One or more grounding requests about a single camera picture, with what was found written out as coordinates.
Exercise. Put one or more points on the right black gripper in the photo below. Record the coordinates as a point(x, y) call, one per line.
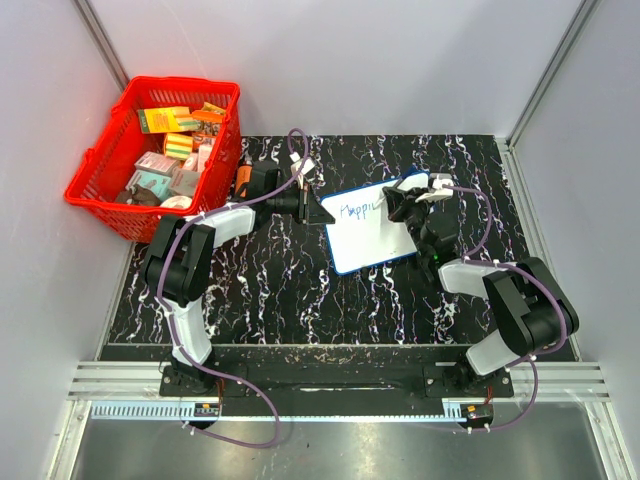
point(400, 202)

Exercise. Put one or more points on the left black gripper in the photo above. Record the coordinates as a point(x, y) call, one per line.
point(310, 211)

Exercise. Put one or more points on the blue-framed whiteboard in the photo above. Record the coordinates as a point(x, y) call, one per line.
point(362, 236)

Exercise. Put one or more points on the white marker with blue cap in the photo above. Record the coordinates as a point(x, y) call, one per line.
point(382, 200)

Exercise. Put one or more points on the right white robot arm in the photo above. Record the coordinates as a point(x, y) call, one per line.
point(532, 314)

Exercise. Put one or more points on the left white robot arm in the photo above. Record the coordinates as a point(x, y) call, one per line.
point(178, 260)

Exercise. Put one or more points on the orange pump bottle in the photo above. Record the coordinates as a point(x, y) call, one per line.
point(243, 176)

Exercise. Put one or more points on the white tape roll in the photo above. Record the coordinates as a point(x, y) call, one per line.
point(177, 202)

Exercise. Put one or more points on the orange snack packet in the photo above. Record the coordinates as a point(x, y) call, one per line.
point(209, 118)

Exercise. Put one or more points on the striped yellow sponge pack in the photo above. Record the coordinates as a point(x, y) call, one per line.
point(177, 145)

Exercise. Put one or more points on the red plastic shopping basket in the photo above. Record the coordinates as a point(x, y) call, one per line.
point(107, 167)

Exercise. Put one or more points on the teal white box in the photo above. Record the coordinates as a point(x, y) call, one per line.
point(156, 183)

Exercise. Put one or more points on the yellow green box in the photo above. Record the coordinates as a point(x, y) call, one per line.
point(165, 120)

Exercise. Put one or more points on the pink white box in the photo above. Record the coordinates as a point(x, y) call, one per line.
point(157, 163)

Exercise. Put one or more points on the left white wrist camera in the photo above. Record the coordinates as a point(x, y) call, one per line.
point(300, 166)

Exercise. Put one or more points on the aluminium frame rail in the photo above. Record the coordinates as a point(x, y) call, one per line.
point(130, 390)

